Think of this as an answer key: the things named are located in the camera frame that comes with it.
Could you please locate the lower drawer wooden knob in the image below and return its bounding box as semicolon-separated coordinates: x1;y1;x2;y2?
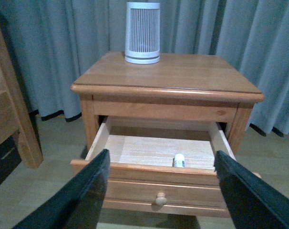
155;192;167;206

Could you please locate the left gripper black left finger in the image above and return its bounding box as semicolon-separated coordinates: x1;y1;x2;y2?
14;149;110;229

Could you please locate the wooden bed frame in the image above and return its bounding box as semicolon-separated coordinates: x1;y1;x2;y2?
0;7;44;191

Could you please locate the white medicine bottle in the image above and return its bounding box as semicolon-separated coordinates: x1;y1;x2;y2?
173;154;186;168

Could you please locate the grey-blue curtain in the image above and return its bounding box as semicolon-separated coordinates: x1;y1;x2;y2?
0;0;289;135

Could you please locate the wooden nightstand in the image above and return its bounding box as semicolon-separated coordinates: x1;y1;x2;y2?
71;51;265;219

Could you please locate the white cylindrical air purifier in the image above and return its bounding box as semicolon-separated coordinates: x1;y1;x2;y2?
124;2;160;64

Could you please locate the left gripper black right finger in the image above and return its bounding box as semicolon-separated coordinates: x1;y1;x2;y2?
214;151;289;229

